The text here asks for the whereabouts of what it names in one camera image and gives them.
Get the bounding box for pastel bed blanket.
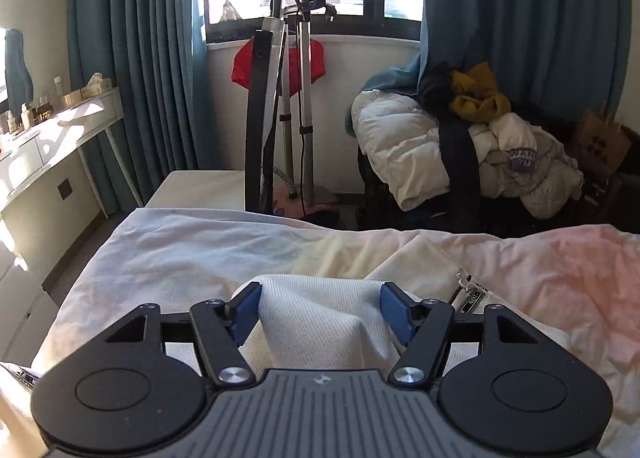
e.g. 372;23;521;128
0;207;640;458

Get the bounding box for black garment tag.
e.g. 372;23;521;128
447;272;488;315

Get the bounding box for pile of clothes on chair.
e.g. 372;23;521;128
357;103;640;240

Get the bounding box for small cosmetic bottles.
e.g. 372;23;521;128
0;77;68;136

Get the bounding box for white mattress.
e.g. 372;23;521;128
150;169;248;211

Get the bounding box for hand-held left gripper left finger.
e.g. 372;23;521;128
102;282;263;386

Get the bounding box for mustard yellow garment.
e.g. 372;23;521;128
449;62;512;124

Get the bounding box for garment steamer stand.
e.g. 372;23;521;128
257;0;337;206

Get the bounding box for black ironing board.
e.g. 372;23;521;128
244;29;278;214

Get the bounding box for brown paper bag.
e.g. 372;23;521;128
572;109;632;179

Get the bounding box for teal cloth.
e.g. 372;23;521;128
361;56;426;95

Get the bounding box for teal curtain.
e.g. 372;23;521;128
67;0;208;216
419;0;632;114

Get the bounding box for red garment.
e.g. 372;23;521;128
231;36;327;98

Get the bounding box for white vanity desk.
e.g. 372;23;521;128
0;87;142;219

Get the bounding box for cream knitted garment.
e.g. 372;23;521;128
162;274;572;375

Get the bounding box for black garment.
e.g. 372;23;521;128
417;62;458;112

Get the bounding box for cream jacket purple patch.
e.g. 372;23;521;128
470;112;586;220

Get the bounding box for pink steamer base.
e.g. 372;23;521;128
272;183;341;220

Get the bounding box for tissue box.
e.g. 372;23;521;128
80;72;115;96

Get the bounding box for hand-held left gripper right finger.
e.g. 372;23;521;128
380;281;543;386

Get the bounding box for black cloth strap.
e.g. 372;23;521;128
439;115;482;236

